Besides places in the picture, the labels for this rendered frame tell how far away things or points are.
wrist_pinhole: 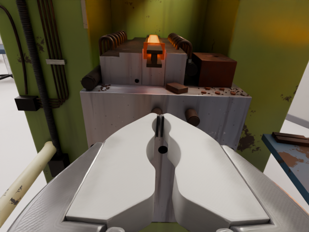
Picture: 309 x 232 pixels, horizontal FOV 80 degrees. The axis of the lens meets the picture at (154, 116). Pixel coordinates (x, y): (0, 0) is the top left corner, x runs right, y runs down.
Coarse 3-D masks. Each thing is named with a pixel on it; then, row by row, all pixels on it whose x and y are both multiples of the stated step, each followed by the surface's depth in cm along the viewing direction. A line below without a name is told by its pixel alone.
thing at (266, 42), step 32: (224, 0) 60; (256, 0) 50; (288, 0) 50; (224, 32) 59; (256, 32) 53; (288, 32) 54; (256, 64) 58; (288, 64) 58; (256, 96) 62; (288, 96) 63; (256, 128) 68; (256, 160) 75
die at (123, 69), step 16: (128, 48) 48; (112, 64) 43; (128, 64) 43; (144, 64) 43; (176, 64) 44; (112, 80) 45; (128, 80) 45; (144, 80) 45; (160, 80) 45; (176, 80) 45
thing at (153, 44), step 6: (150, 36) 63; (156, 36) 64; (144, 42) 40; (150, 42) 41; (156, 42) 47; (144, 48) 40; (150, 48) 34; (156, 48) 34; (162, 48) 40; (144, 54) 41; (150, 54) 41; (156, 54) 32; (162, 54) 41; (150, 60) 36; (156, 60) 33; (150, 66) 33; (156, 66) 33
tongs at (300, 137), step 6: (276, 132) 55; (276, 138) 52; (282, 138) 52; (288, 138) 52; (294, 138) 52; (300, 138) 53; (306, 138) 53; (294, 144) 51; (300, 144) 51; (306, 144) 51
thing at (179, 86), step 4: (168, 84) 43; (172, 84) 43; (176, 84) 43; (180, 84) 43; (168, 88) 43; (172, 88) 42; (176, 88) 41; (180, 88) 41; (184, 88) 41; (176, 92) 41; (180, 92) 41; (184, 92) 42
